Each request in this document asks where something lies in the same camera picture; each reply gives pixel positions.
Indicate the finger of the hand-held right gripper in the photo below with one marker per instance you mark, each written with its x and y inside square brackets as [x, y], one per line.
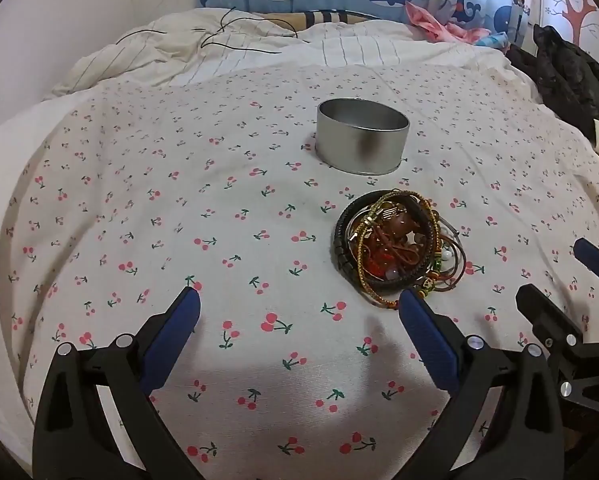
[547, 315]
[597, 260]

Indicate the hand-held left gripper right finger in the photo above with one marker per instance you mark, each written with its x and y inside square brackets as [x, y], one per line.
[427, 340]

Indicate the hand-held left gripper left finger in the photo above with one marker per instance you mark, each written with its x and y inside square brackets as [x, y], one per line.
[177, 335]

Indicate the round silver metal tin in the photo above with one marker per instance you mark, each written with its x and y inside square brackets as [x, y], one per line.
[359, 145]

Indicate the cherry print bed sheet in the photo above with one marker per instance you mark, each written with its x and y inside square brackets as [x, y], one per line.
[179, 210]

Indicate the black clothing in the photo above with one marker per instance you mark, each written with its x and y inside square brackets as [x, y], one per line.
[569, 75]

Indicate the teal cloth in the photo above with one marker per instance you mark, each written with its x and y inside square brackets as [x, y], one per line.
[494, 39]

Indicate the pink cloth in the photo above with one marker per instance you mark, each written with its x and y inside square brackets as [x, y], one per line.
[429, 22]

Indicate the striped cream duvet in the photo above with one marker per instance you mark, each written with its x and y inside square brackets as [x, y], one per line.
[279, 55]

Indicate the tan pillow with black stripes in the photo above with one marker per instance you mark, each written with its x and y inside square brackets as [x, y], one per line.
[324, 16]

